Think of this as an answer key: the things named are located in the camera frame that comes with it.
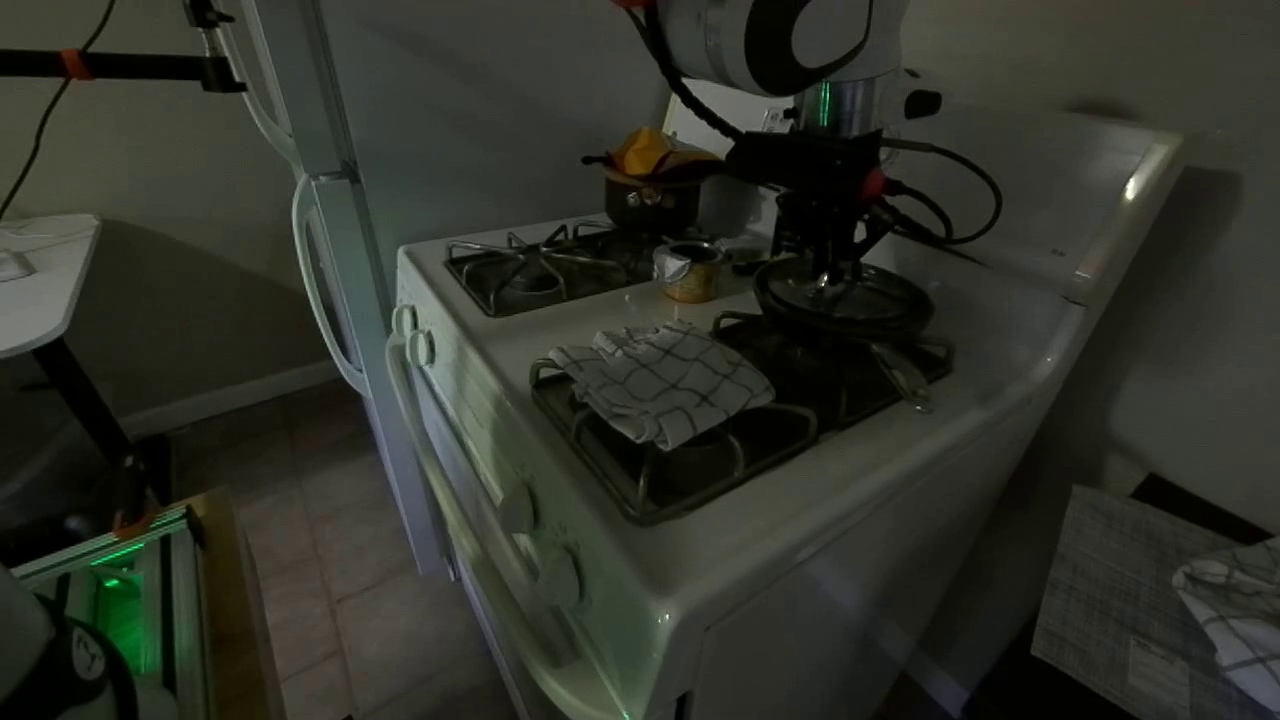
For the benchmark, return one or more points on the yellow paper bag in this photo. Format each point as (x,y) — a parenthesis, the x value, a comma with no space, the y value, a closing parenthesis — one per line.
(646,150)

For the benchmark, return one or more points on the black double burner grate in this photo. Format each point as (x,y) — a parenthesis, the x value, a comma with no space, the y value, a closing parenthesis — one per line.
(855,386)
(533,279)

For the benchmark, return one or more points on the black cooking pot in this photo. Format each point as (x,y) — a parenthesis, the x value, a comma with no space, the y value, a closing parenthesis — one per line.
(646,204)

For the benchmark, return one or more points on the white gas stove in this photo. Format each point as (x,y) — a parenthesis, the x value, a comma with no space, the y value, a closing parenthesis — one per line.
(855,534)

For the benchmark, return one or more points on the round glass pan lid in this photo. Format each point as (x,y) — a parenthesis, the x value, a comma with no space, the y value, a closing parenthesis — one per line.
(880,299)

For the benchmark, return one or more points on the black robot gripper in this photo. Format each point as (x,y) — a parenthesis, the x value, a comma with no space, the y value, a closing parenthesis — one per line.
(804,181)

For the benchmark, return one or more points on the white stove knob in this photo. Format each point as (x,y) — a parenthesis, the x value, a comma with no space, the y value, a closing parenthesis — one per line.
(523,510)
(571,579)
(426,347)
(406,322)

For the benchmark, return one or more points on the printed paper sheet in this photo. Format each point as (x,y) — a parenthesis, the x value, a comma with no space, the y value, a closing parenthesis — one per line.
(1107,601)

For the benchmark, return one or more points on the green lit metal frame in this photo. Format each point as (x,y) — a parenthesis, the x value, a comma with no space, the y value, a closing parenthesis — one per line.
(122,612)

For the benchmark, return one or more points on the white table with black legs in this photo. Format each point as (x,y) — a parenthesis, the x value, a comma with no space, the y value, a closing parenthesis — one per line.
(43,284)

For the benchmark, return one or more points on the black tripod bar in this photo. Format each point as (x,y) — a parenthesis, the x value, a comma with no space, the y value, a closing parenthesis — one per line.
(134,63)

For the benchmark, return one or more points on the white checkered cloth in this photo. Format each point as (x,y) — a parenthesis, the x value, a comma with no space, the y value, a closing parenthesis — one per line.
(1241,625)

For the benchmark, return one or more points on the wooden cart board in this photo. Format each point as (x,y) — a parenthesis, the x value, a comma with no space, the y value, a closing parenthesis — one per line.
(242,612)

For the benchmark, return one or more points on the checkered dish towel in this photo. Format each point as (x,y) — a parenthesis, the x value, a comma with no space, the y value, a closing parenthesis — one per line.
(664,383)

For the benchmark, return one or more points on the white refrigerator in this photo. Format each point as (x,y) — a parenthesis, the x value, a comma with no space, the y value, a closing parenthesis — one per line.
(442,121)

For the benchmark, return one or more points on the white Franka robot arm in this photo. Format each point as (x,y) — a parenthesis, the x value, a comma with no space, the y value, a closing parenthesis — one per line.
(785,40)

